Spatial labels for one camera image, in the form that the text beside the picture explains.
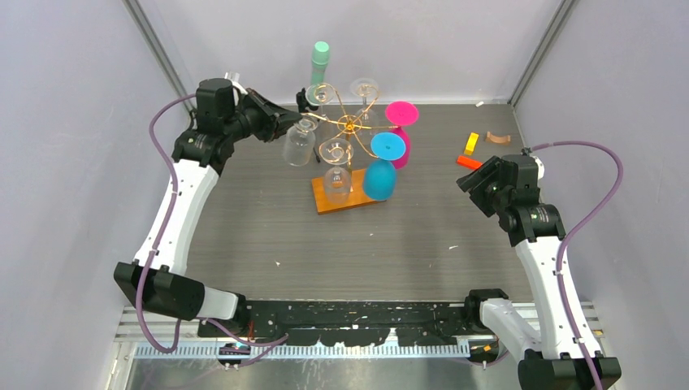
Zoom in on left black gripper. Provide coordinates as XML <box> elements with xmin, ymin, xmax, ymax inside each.
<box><xmin>223</xmin><ymin>88</ymin><xmax>301</xmax><ymax>143</ymax></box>

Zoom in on clear front wine glass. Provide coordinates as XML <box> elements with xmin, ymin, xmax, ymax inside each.
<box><xmin>318</xmin><ymin>138</ymin><xmax>353</xmax><ymax>204</ymax></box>

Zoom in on clear wine glass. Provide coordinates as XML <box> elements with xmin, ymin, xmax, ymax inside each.
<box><xmin>350</xmin><ymin>78</ymin><xmax>379</xmax><ymax>128</ymax></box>
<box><xmin>318</xmin><ymin>138</ymin><xmax>353</xmax><ymax>204</ymax></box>
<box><xmin>305</xmin><ymin>82</ymin><xmax>336</xmax><ymax>119</ymax></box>

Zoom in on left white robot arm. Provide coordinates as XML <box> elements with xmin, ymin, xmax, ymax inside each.
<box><xmin>114</xmin><ymin>78</ymin><xmax>302</xmax><ymax>336</ymax></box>

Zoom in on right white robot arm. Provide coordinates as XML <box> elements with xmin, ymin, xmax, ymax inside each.
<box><xmin>457</xmin><ymin>154</ymin><xmax>622</xmax><ymax>389</ymax></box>

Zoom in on clear rear left wine glass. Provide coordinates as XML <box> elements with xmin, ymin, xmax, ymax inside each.
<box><xmin>305</xmin><ymin>82</ymin><xmax>336</xmax><ymax>119</ymax></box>

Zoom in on clear rear right wine glass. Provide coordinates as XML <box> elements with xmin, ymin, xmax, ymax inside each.
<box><xmin>350</xmin><ymin>78</ymin><xmax>379</xmax><ymax>128</ymax></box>

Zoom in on blue wine glass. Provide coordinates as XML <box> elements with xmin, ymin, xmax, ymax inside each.
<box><xmin>362</xmin><ymin>132</ymin><xmax>406</xmax><ymax>202</ymax></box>

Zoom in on pink wine glass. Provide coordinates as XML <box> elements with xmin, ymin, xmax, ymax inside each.
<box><xmin>385</xmin><ymin>101</ymin><xmax>419</xmax><ymax>170</ymax></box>

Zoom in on orange wooden block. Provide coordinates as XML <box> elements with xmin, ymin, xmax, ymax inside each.
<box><xmin>457</xmin><ymin>155</ymin><xmax>483</xmax><ymax>171</ymax></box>

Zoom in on small black tripod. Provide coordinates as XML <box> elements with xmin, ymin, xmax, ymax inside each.
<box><xmin>294</xmin><ymin>88</ymin><xmax>323</xmax><ymax>165</ymax></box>

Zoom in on yellow wooden block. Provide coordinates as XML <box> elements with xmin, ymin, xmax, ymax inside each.
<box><xmin>464</xmin><ymin>132</ymin><xmax>479</xmax><ymax>156</ymax></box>

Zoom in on brown wooden arch block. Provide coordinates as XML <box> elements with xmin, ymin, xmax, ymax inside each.
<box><xmin>485</xmin><ymin>132</ymin><xmax>511</xmax><ymax>145</ymax></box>

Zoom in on mint green bottle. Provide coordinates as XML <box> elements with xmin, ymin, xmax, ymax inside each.
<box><xmin>310</xmin><ymin>41</ymin><xmax>330</xmax><ymax>85</ymax></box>

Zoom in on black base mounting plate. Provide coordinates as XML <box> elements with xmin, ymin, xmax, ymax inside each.
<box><xmin>198</xmin><ymin>300</ymin><xmax>491</xmax><ymax>347</ymax></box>

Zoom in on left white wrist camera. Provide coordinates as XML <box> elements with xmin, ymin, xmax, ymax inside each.
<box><xmin>224</xmin><ymin>71</ymin><xmax>249</xmax><ymax>99</ymax></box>

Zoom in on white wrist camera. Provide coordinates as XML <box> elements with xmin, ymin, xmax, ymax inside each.
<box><xmin>224</xmin><ymin>71</ymin><xmax>249</xmax><ymax>99</ymax></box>
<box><xmin>526</xmin><ymin>152</ymin><xmax>544</xmax><ymax>180</ymax></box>

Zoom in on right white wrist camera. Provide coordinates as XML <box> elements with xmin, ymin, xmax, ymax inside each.
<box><xmin>526</xmin><ymin>152</ymin><xmax>544</xmax><ymax>180</ymax></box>

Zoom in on gold wire glass rack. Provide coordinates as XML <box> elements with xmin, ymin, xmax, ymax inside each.
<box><xmin>303</xmin><ymin>79</ymin><xmax>392</xmax><ymax>215</ymax></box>

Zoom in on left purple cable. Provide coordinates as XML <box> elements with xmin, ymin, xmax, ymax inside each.
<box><xmin>134</xmin><ymin>92</ymin><xmax>199</xmax><ymax>355</ymax></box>

